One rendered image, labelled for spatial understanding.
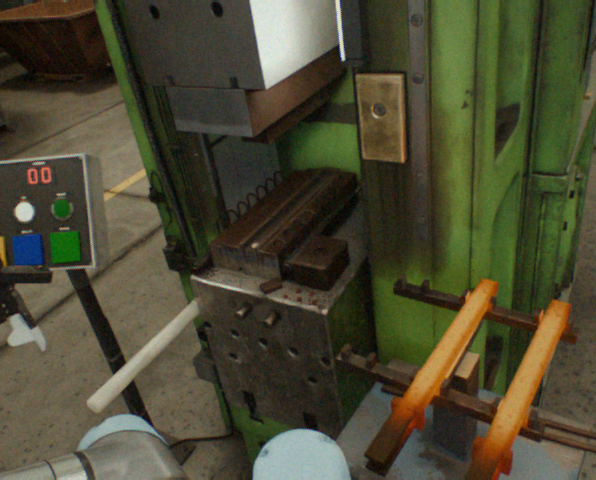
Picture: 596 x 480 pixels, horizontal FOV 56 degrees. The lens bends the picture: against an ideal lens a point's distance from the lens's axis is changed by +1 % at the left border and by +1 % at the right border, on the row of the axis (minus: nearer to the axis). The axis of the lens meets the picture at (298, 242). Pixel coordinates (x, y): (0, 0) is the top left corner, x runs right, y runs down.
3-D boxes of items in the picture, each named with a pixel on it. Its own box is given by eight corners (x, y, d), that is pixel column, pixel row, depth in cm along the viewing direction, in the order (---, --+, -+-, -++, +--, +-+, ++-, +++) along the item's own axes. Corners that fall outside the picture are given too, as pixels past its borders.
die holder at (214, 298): (346, 449, 139) (325, 312, 116) (226, 402, 158) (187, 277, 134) (421, 313, 178) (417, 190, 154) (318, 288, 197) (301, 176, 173)
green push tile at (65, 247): (80, 261, 135) (77, 230, 135) (52, 263, 136) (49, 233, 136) (84, 260, 137) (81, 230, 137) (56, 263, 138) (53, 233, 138)
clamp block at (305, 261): (328, 293, 121) (324, 269, 118) (295, 285, 125) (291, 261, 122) (351, 263, 129) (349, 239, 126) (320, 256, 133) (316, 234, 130)
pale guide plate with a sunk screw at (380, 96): (403, 163, 108) (400, 76, 99) (361, 159, 113) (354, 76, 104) (407, 159, 110) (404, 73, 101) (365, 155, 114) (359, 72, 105)
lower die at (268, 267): (281, 282, 127) (275, 251, 122) (214, 266, 137) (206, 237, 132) (358, 197, 156) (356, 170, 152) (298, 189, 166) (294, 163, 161)
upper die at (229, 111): (253, 137, 108) (244, 89, 103) (176, 130, 118) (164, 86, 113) (346, 71, 137) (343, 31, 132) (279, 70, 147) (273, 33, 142)
